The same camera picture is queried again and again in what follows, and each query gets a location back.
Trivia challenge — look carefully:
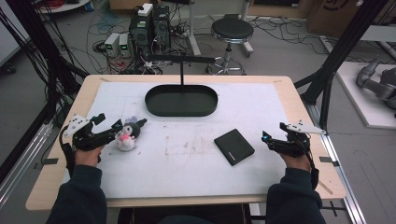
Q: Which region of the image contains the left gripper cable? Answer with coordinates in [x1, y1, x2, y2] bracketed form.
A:
[58, 124, 77, 178]

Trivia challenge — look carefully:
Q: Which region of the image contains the white floor board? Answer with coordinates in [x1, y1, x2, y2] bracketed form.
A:
[335, 61, 396, 131]

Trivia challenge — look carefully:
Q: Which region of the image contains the black computer tower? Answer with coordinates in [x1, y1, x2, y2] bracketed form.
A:
[151, 5, 172, 51]
[128, 12, 154, 57]

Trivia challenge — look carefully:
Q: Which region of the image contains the cardboard box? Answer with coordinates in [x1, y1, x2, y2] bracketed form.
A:
[305, 0, 396, 39]

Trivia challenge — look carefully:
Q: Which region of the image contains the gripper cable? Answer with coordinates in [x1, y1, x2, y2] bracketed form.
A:
[58, 124, 77, 178]
[298, 136, 320, 190]

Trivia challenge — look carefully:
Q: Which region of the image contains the person's left hand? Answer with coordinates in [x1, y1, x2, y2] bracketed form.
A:
[74, 145, 105, 168]

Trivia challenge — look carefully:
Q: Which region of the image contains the white box on tower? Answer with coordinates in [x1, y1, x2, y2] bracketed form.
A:
[137, 3, 155, 18]

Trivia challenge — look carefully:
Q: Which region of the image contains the white power supply unit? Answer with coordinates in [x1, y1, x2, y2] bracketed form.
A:
[118, 33, 132, 58]
[104, 32, 121, 58]

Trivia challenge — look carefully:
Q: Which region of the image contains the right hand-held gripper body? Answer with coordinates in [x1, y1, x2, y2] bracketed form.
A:
[266, 119, 327, 159]

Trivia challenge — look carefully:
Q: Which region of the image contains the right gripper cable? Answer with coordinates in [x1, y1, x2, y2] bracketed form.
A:
[298, 136, 320, 190]

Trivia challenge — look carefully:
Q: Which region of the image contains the black round stool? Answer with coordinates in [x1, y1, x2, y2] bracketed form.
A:
[206, 17, 255, 77]

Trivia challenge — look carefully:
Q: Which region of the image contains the small plush doll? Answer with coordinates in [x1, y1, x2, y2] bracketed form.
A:
[115, 116, 149, 153]

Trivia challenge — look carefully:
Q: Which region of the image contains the white table mat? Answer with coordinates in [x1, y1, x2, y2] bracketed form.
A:
[61, 81, 312, 200]

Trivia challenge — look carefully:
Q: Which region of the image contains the black wallet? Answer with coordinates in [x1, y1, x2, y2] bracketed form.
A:
[213, 128, 256, 167]

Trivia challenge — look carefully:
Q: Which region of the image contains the black frame post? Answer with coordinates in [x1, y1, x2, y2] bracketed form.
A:
[5, 0, 90, 94]
[293, 0, 381, 132]

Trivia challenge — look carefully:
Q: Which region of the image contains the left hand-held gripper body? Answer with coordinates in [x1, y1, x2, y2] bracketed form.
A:
[64, 113, 119, 152]

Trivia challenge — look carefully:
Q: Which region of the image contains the person's right hand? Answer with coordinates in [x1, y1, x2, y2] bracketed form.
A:
[278, 151, 313, 173]

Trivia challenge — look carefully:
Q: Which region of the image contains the black oval tray stand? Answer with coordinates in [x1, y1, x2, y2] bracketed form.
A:
[144, 53, 219, 119]

